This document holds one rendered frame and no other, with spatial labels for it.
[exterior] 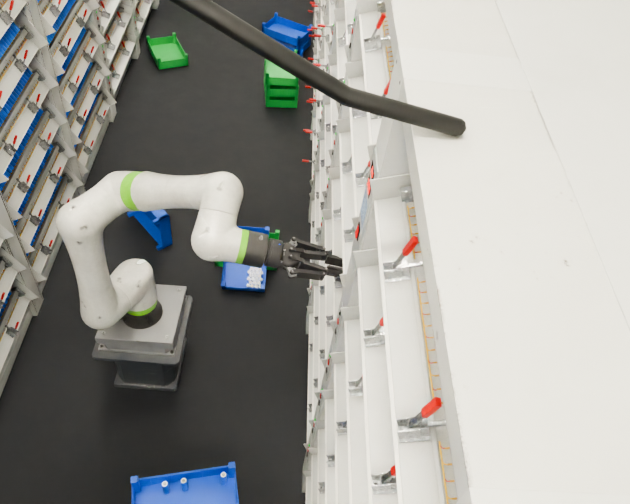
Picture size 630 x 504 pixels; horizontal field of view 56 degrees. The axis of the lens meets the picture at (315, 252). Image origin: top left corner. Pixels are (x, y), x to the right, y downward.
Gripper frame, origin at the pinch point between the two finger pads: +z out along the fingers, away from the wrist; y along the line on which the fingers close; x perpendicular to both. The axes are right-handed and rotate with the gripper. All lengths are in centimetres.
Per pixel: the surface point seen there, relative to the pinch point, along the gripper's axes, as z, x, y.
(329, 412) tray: 5.9, -26.3, 29.5
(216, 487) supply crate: -17, -65, 39
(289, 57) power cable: -34, 79, 39
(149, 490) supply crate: -36, -69, 41
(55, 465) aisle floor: -70, -117, 20
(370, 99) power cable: -23, 76, 39
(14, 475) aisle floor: -83, -120, 24
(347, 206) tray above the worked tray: -1.2, 11.5, -11.9
